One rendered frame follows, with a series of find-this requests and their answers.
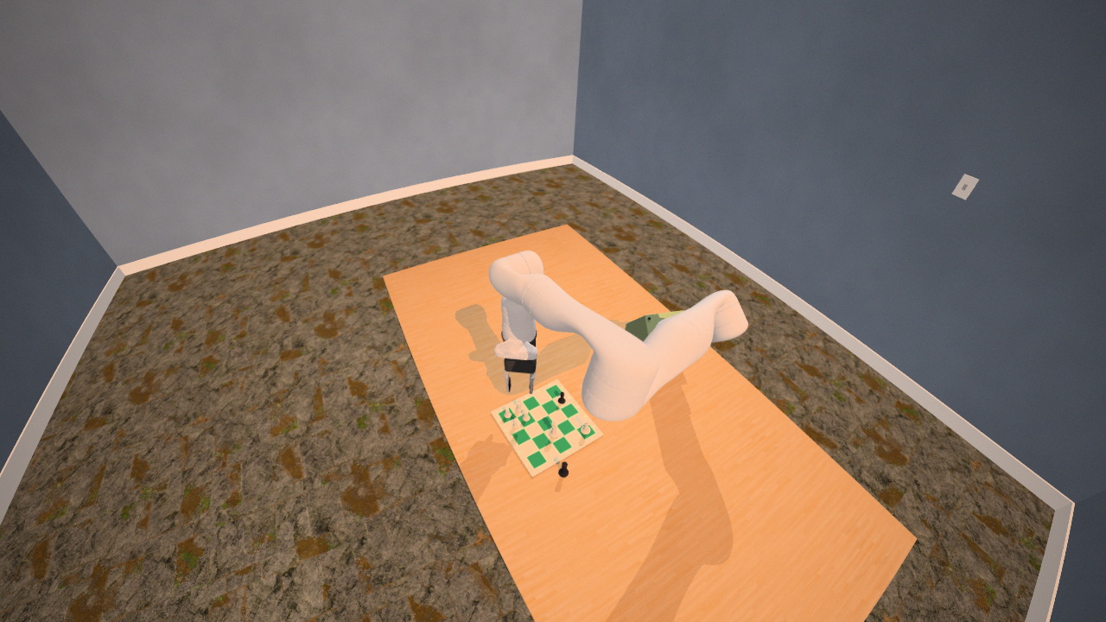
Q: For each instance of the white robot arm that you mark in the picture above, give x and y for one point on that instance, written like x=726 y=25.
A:
x=622 y=368

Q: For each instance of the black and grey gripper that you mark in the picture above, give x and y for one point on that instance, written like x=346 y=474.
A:
x=518 y=343

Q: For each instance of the green and cream chessboard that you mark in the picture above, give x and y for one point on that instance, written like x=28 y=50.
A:
x=531 y=441

